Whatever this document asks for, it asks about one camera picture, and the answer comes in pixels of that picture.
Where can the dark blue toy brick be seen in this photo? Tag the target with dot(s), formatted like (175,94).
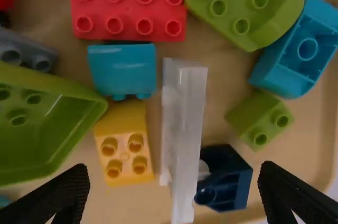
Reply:
(232,179)

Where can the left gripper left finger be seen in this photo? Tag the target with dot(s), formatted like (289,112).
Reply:
(74,184)

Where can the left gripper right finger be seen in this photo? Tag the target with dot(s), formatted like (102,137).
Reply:
(274,181)

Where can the small green toy brick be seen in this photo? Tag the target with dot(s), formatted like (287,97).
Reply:
(253,118)

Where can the pale grey toy brick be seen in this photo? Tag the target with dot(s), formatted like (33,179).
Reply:
(29,47)

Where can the coral toy brick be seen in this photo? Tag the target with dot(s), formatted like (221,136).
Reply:
(126,10)

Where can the yellow toy brick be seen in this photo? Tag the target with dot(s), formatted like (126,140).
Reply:
(118,121)

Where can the tan tray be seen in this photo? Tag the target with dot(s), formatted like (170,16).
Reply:
(224,76)

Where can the long white toy brick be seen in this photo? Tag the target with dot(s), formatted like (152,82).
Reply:
(182,129)

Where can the teal sloped toy brick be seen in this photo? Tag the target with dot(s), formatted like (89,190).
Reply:
(121,68)

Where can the light blue toy brick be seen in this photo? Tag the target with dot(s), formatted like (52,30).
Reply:
(285,73)

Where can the green windshield toy brick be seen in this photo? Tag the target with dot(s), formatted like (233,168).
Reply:
(31,155)

